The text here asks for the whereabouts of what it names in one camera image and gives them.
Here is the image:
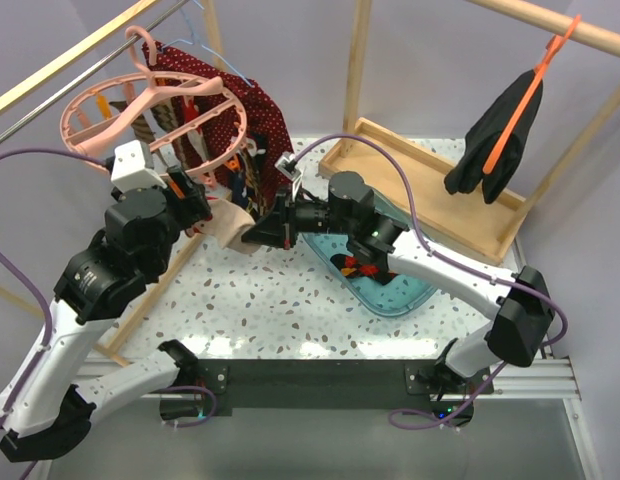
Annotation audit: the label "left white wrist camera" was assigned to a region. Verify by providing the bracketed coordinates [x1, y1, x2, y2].
[111, 140, 167, 193]

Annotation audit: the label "black hanging garment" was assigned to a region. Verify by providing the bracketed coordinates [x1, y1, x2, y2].
[444, 69, 543, 204]

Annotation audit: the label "blue wire hanger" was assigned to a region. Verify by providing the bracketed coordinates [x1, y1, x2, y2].
[162, 1, 254, 88]

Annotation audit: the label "red polka dot garment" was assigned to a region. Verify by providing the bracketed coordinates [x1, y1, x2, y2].
[142, 41, 293, 208]

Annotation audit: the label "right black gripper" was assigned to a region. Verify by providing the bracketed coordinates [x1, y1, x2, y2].
[242, 185, 354, 251]

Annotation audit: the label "beige sock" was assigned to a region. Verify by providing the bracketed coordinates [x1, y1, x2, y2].
[200, 199, 260, 255]

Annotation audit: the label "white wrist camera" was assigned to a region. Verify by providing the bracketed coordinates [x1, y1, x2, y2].
[111, 140, 167, 193]
[275, 152, 303, 197]

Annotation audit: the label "purple cable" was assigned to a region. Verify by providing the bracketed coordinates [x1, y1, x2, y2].
[0, 147, 114, 480]
[289, 134, 571, 431]

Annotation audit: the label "navy patterned hanging sock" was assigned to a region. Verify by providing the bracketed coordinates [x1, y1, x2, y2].
[225, 133, 267, 219]

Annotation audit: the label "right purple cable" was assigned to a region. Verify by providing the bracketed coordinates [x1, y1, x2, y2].
[289, 134, 571, 431]

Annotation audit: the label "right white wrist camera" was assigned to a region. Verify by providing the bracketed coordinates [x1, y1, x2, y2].
[275, 152, 303, 197]

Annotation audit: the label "right wooden clothes rack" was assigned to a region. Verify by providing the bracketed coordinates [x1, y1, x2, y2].
[319, 1, 620, 264]

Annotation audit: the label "brown striped hanging socks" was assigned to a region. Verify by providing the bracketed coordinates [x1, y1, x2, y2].
[109, 97, 211, 166]

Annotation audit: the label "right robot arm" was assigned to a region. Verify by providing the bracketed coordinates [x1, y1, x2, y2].
[241, 172, 555, 393]

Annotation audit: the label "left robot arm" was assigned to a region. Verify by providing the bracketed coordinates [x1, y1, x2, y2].
[0, 166, 211, 463]

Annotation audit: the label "red black argyle sock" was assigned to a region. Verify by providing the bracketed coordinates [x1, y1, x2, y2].
[330, 254, 397, 285]

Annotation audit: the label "orange plastic hanger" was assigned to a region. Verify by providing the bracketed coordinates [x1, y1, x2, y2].
[482, 14, 581, 174]

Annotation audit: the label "left wooden clothes rack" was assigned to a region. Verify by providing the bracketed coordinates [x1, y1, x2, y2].
[0, 1, 202, 366]

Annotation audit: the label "teal plastic basin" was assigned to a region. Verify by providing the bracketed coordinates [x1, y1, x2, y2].
[300, 183, 439, 318]

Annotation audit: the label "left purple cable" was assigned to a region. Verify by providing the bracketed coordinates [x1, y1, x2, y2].
[0, 147, 114, 480]

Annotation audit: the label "pink round sock hanger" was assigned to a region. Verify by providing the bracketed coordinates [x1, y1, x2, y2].
[60, 46, 248, 178]

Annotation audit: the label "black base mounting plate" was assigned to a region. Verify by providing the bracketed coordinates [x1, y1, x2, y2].
[159, 359, 490, 421]

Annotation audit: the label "wooden clothes rack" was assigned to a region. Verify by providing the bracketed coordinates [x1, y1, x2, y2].
[319, 1, 620, 264]
[0, 1, 202, 366]

